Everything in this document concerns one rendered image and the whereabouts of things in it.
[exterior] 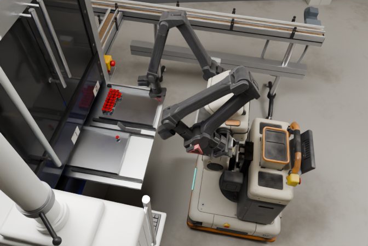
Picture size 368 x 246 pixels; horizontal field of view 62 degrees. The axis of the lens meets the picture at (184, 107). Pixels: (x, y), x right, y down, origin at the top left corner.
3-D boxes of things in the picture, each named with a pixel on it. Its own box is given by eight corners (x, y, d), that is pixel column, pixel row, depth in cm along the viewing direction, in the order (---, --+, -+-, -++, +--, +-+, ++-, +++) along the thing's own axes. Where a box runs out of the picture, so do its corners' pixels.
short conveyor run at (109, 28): (97, 82, 216) (93, 66, 204) (76, 79, 217) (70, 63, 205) (125, 21, 257) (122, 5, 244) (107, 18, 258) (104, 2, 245)
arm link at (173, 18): (180, 14, 141) (183, 2, 148) (155, 24, 147) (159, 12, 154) (219, 79, 170) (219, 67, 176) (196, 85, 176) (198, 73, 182)
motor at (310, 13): (302, 35, 255) (308, 22, 244) (300, 15, 272) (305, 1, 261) (317, 38, 254) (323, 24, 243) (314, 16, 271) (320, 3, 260)
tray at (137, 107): (99, 119, 193) (98, 116, 190) (112, 88, 208) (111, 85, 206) (153, 127, 191) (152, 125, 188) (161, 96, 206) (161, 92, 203)
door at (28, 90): (22, 196, 129) (-65, 115, 82) (65, 108, 157) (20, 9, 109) (23, 196, 129) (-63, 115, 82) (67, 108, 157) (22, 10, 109)
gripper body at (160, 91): (151, 89, 197) (148, 80, 191) (166, 89, 195) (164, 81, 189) (149, 96, 193) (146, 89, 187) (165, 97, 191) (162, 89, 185)
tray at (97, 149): (59, 165, 174) (57, 162, 171) (76, 127, 189) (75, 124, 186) (118, 176, 171) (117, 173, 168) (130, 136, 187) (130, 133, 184)
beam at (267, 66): (131, 55, 292) (129, 45, 282) (133, 49, 297) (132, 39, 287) (302, 79, 280) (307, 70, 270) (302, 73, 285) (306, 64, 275)
